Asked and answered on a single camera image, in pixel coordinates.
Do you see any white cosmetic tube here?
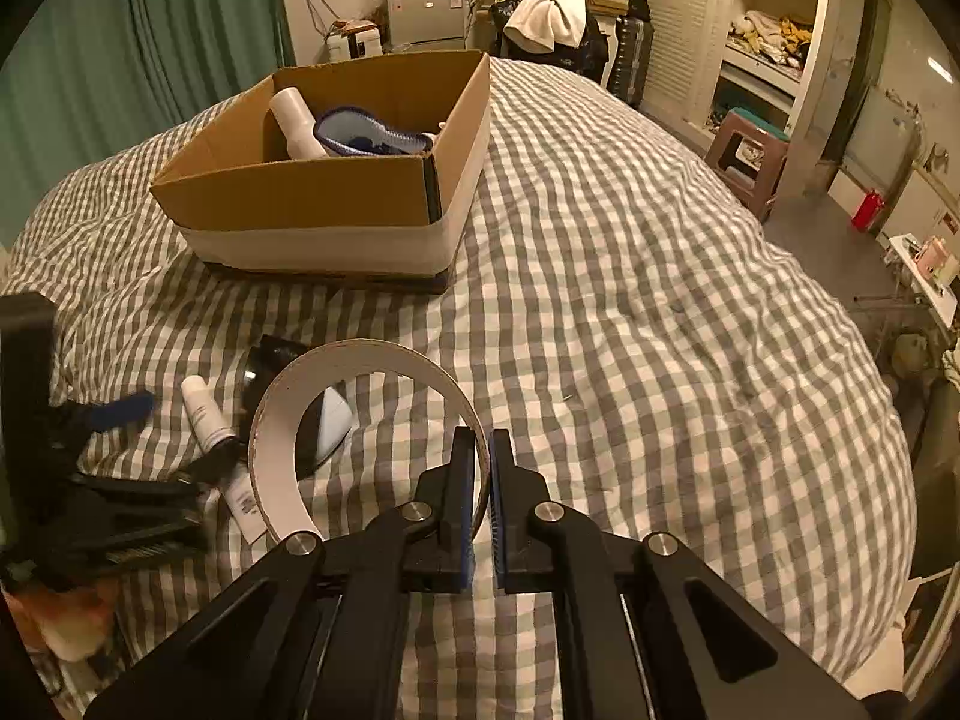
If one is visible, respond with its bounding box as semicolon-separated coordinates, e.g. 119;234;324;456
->
181;376;267;544

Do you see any white tape roll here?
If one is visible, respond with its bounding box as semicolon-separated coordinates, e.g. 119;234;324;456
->
244;336;493;545

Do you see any white earbuds case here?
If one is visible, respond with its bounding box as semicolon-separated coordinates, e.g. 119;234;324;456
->
295;387;353;479

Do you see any white plastic bottle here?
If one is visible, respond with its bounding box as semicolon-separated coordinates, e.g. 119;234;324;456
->
270;86;329;161

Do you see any grey sock purple cuff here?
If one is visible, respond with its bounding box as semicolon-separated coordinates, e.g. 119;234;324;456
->
313;106;434;158

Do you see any grey checkered bed quilt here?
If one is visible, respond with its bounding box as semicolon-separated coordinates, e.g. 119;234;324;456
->
2;60;916;718

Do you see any brown cardboard box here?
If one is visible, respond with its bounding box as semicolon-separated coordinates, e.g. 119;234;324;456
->
151;50;491;281

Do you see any large green curtain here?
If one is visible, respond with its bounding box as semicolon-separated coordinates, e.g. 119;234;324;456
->
2;0;293;247

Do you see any white suitcase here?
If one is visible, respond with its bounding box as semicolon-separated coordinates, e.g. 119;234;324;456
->
325;20;382;64

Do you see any small white side table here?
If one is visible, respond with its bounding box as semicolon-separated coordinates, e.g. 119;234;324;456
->
889;234;957;333

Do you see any red fire extinguisher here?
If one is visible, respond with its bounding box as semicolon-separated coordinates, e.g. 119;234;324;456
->
851;190;885;232

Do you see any brown plastic stool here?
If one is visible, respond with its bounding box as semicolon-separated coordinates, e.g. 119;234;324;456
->
706;107;791;223

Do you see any silver mini fridge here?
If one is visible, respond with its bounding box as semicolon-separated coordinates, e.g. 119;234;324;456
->
387;0;469;52

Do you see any black suitcase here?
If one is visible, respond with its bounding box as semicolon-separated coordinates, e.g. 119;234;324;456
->
607;16;654;109

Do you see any white wardrobe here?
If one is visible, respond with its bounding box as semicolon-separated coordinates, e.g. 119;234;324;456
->
641;0;828;149

